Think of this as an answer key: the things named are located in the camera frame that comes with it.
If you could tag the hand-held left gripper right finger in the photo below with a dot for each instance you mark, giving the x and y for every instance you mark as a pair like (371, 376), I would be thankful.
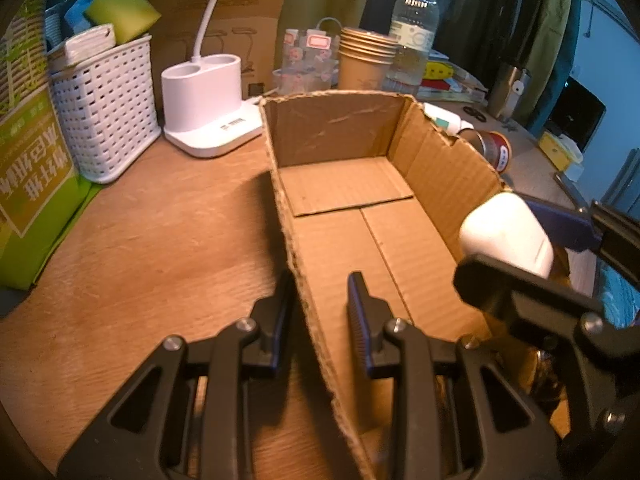
(357, 310)

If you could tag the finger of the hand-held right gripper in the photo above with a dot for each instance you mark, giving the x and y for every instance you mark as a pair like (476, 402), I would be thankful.
(500, 285)
(562, 222)

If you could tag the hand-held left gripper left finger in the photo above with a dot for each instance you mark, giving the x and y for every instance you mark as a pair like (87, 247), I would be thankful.
(277, 320)

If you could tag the white earbuds case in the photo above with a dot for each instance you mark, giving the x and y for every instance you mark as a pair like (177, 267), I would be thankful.
(505, 232)

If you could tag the red and gold tin can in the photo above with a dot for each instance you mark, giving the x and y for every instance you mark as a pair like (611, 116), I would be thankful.
(492, 150)

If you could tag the cardboard box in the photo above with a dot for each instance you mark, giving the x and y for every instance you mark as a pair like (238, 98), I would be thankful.
(340, 190)

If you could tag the white bottle with teal label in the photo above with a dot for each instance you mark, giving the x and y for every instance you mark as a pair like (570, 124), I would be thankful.
(445, 119)

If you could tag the yellow box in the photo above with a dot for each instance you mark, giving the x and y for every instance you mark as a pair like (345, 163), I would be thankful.
(557, 150)

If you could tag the black monitor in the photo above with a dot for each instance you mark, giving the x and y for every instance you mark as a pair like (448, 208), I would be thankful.
(577, 110)

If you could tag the black scissors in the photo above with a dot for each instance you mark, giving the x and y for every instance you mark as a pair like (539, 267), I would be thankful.
(475, 112)

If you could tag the steel tumbler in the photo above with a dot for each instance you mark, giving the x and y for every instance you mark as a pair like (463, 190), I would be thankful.
(507, 92)

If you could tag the pile of yellow booklets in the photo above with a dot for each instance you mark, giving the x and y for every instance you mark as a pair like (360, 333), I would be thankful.
(442, 72)

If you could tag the hanging olive garment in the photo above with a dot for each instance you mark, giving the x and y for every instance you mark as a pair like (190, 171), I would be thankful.
(550, 25)

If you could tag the white lamp base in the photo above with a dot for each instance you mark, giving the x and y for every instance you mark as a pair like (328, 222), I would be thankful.
(200, 95)

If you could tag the clear plastic water bottle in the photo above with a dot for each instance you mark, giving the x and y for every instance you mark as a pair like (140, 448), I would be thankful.
(412, 35)

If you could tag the stack of brown paper cups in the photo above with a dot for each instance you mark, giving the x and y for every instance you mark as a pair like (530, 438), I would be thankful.
(362, 65)

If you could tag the small patterned gift bag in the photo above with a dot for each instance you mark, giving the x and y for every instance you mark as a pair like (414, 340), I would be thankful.
(305, 55)

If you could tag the white plastic basket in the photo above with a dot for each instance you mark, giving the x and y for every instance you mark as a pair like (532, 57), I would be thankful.
(105, 115)

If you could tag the green paper cup package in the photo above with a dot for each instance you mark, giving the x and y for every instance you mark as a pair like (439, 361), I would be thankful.
(35, 170)

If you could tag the flat brown cardboard package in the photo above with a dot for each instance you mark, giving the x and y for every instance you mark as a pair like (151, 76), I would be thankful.
(240, 20)

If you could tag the white tissue pack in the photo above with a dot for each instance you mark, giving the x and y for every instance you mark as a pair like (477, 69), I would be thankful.
(85, 45)

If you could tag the yellow-green sponge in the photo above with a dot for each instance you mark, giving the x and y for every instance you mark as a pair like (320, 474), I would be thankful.
(122, 15)

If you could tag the blue packet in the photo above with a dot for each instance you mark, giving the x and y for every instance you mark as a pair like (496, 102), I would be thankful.
(77, 15)

